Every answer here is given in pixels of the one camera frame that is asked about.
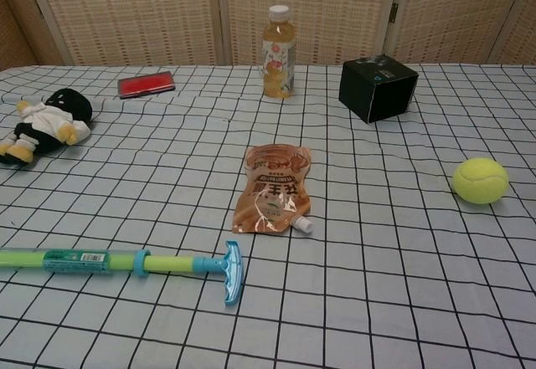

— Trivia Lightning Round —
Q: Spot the brown spout pouch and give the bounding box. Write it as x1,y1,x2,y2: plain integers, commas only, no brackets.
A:
232,143,315,235

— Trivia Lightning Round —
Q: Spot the woven bamboo folding screen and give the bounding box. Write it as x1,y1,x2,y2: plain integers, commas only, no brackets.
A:
0,0,536,68

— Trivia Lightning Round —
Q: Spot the black cardboard box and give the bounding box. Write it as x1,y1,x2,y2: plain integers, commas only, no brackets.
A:
338,54,420,125

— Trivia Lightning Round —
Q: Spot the juice bottle with white cap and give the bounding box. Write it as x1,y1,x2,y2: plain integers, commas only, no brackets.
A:
261,4,296,100

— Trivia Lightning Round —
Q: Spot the black and white plush doll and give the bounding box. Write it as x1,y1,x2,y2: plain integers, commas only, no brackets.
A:
0,88,94,166

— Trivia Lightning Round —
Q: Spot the yellow tennis ball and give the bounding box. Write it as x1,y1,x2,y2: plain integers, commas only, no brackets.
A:
451,157,510,206

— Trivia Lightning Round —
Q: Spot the checked light blue tablecloth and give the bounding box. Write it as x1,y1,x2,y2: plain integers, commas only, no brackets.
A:
0,64,536,369

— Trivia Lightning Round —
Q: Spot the green and blue pump toy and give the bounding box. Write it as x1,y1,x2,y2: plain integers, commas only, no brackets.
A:
0,240,244,307

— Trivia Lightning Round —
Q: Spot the red flat case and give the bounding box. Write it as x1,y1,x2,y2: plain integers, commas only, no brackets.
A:
117,70,176,100

